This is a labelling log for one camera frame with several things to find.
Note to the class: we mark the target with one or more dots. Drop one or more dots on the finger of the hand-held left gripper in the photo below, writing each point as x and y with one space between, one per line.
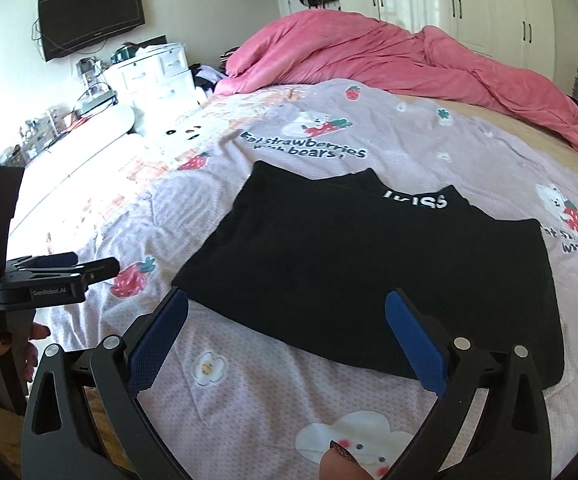
96 269
51 261

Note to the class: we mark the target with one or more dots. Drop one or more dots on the blender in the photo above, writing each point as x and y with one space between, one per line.
91 77

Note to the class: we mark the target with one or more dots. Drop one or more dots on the person's right hand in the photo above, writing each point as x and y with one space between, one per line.
341 462

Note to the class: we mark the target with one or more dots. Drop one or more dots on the white wardrobe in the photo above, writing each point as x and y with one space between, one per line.
449 5

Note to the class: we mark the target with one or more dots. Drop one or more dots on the beige bed sheet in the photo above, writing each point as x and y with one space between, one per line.
509 130

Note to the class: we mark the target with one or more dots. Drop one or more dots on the pink duvet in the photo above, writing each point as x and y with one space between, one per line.
379 55

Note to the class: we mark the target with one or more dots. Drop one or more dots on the dark clothes heap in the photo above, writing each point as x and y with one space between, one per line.
208 77

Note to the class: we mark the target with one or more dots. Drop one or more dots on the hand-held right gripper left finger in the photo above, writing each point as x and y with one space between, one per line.
161 332

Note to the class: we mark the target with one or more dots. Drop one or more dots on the clear cosmetics organizer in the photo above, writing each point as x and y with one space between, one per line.
44 130

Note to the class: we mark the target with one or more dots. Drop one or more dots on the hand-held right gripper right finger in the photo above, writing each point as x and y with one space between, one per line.
414 335

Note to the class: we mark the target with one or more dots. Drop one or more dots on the black shirt with orange patches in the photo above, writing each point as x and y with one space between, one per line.
344 270

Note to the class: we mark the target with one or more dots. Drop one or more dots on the strawberry bear printed bed sheet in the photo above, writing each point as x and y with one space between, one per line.
249 410

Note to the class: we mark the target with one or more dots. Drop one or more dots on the black wall television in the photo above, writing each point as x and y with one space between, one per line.
91 15

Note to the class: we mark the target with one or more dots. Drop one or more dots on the white drawer cabinet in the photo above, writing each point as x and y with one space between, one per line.
154 77

